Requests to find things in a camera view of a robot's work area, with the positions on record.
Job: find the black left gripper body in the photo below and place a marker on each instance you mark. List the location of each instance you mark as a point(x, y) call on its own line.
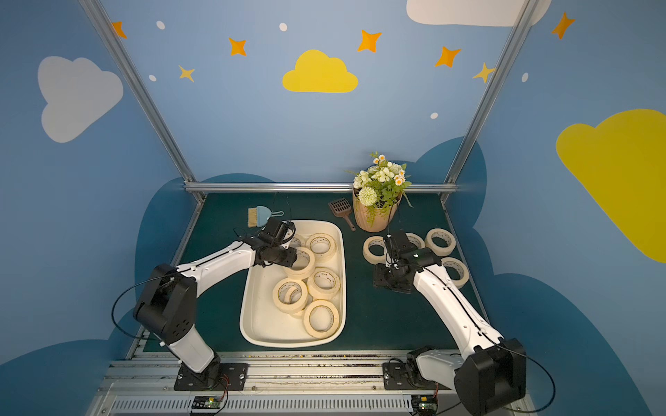
point(286, 256)

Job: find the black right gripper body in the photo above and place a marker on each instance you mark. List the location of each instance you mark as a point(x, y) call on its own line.
point(392, 276)

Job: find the cream masking tape roll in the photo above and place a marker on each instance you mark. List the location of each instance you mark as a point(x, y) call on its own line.
point(459, 268)
point(304, 265)
point(416, 240)
point(374, 250)
point(324, 284)
point(290, 295)
point(297, 241)
point(441, 242)
point(300, 313)
point(322, 245)
point(321, 319)

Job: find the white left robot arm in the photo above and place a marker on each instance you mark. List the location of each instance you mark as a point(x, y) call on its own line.
point(168, 304)

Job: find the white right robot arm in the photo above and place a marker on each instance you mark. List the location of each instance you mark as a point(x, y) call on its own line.
point(488, 371)

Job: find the white plastic storage box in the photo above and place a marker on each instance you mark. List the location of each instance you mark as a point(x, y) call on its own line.
point(262, 324)

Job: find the blue dustpan with brush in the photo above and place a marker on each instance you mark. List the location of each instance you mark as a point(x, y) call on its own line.
point(258, 216)

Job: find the beige ribbed flower pot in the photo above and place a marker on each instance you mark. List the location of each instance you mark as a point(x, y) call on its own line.
point(373, 219)

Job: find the green table mat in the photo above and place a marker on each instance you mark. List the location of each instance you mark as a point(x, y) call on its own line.
point(376, 319)

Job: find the white and green artificial flowers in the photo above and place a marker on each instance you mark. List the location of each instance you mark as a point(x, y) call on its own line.
point(381, 183)

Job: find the brown slotted litter scoop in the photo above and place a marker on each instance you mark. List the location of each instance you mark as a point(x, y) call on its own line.
point(341, 208)

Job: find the right green circuit board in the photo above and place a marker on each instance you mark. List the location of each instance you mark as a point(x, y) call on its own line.
point(423, 405)

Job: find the green circuit board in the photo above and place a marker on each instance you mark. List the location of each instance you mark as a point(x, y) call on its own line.
point(423, 405)
point(208, 403)

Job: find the left green circuit board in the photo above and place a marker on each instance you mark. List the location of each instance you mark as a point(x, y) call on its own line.
point(208, 403)

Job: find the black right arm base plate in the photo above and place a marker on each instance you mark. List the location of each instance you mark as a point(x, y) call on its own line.
point(398, 375)

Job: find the aluminium rail frame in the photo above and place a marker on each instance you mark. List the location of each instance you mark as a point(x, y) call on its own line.
point(343, 382)

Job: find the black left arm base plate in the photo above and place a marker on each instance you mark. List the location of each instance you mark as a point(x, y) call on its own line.
point(216, 377)

